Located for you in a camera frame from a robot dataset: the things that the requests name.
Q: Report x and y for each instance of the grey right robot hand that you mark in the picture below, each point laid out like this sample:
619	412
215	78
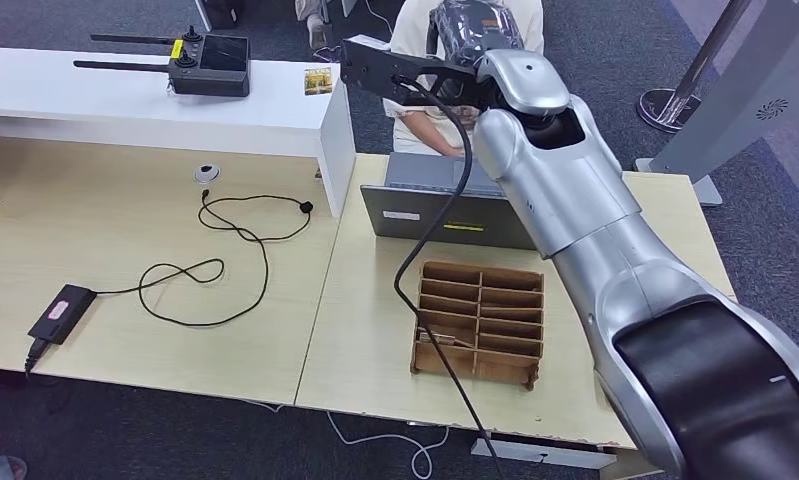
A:
478	30

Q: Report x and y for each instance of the person's right forearm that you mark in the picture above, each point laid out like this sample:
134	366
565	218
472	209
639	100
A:
425	132

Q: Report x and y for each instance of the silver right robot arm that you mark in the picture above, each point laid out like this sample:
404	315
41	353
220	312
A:
604	199

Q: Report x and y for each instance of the person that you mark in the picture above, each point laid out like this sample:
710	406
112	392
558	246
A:
412	26

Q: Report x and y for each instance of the room key card tree print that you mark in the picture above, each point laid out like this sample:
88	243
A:
318	81
435	338

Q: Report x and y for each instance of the wooden card organizer box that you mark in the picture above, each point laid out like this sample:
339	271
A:
505	368

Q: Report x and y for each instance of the grey laptop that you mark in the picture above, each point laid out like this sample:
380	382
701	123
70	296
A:
439	218

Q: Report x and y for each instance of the black box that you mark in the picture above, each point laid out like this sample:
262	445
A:
225	10

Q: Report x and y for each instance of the grey kiosk stand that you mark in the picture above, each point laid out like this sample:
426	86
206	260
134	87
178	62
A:
737	99

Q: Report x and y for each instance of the black remote controller with antennas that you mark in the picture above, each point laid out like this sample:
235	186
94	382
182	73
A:
210	81

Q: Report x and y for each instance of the white raised counter shelf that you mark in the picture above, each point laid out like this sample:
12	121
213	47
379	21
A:
107	106

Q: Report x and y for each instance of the white strip under desk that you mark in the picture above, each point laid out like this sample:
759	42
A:
551	456

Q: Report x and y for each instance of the black power adapter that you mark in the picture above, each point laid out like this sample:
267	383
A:
61	311

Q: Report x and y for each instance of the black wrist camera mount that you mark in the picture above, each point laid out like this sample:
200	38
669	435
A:
379	66

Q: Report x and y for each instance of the chrome stanchion post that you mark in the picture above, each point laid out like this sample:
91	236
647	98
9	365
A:
670	106

